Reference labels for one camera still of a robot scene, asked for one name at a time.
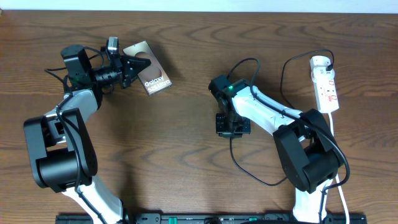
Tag black USB charging cable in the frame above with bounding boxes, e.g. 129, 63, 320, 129
229, 49, 335, 187

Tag white power strip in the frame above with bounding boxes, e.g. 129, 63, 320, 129
311, 67, 339, 113

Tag white power strip cord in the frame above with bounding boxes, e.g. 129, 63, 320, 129
327, 112, 351, 224

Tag bronze Galaxy smartphone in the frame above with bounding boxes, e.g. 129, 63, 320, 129
123, 41, 172, 96

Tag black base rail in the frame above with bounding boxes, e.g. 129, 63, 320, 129
55, 213, 368, 224

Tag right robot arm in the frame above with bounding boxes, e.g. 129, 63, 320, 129
208, 75, 348, 223

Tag white USB charger adapter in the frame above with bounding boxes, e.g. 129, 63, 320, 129
310, 55, 331, 70

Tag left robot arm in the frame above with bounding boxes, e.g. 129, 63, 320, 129
24, 42, 151, 223

